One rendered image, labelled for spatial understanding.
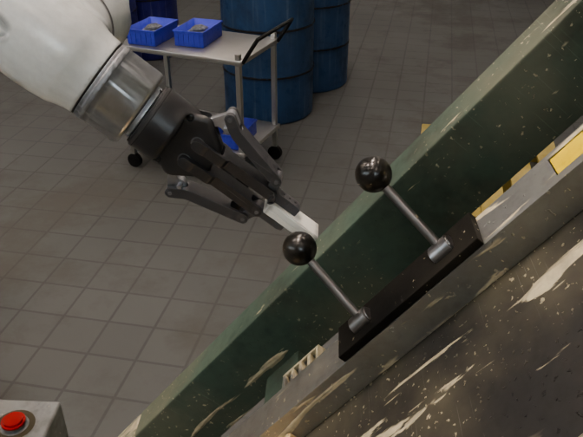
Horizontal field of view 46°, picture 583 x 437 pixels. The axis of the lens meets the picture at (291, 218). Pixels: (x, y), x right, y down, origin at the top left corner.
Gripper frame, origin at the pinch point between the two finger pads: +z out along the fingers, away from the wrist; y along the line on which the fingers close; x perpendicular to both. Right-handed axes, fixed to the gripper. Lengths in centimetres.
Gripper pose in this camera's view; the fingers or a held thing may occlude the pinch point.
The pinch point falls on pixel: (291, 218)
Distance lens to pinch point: 79.4
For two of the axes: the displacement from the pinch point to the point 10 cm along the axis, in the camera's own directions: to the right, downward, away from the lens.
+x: -0.6, 5.1, -8.6
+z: 7.8, 5.6, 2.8
